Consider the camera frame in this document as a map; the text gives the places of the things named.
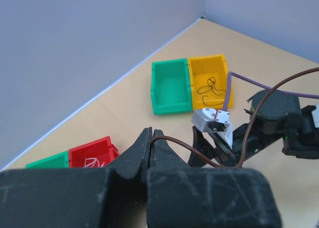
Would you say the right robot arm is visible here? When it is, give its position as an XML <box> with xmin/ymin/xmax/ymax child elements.
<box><xmin>191</xmin><ymin>91</ymin><xmax>319</xmax><ymax>167</ymax></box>

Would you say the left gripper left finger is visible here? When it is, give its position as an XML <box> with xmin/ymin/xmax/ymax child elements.
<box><xmin>0</xmin><ymin>128</ymin><xmax>152</xmax><ymax>228</ymax></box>

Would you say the green bin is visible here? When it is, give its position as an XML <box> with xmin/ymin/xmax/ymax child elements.
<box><xmin>151</xmin><ymin>58</ymin><xmax>192</xmax><ymax>115</ymax></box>
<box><xmin>26</xmin><ymin>151</ymin><xmax>69</xmax><ymax>169</ymax></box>

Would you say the yellow bin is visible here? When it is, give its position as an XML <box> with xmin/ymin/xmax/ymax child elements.
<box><xmin>187</xmin><ymin>54</ymin><xmax>229</xmax><ymax>110</ymax></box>

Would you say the white wire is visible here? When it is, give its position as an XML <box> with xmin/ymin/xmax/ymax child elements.
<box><xmin>83</xmin><ymin>157</ymin><xmax>105</xmax><ymax>169</ymax></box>

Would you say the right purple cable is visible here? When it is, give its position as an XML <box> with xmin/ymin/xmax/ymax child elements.
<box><xmin>220</xmin><ymin>71</ymin><xmax>319</xmax><ymax>113</ymax></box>

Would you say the red bin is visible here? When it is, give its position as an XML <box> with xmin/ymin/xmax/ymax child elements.
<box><xmin>68</xmin><ymin>136</ymin><xmax>120</xmax><ymax>168</ymax></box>

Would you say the right green bin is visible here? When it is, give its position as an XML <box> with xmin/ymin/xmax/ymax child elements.
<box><xmin>151</xmin><ymin>58</ymin><xmax>192</xmax><ymax>115</ymax></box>

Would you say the left green bin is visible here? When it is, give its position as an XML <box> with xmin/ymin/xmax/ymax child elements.
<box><xmin>26</xmin><ymin>151</ymin><xmax>69</xmax><ymax>169</ymax></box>

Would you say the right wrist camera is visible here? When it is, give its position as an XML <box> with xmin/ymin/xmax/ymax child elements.
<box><xmin>191</xmin><ymin>108</ymin><xmax>233</xmax><ymax>153</ymax></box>

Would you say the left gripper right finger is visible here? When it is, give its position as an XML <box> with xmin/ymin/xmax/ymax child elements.
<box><xmin>147</xmin><ymin>129</ymin><xmax>282</xmax><ymax>228</ymax></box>

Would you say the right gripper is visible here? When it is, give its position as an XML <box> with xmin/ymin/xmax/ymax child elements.
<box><xmin>188</xmin><ymin>123</ymin><xmax>264</xmax><ymax>167</ymax></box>

